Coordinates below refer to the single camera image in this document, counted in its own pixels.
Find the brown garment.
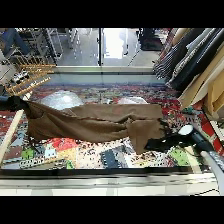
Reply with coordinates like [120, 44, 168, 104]
[22, 99, 168, 155]

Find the heap of clothes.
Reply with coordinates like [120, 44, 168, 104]
[152, 28, 224, 118]

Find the silver frame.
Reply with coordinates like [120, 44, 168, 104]
[0, 172, 224, 197]

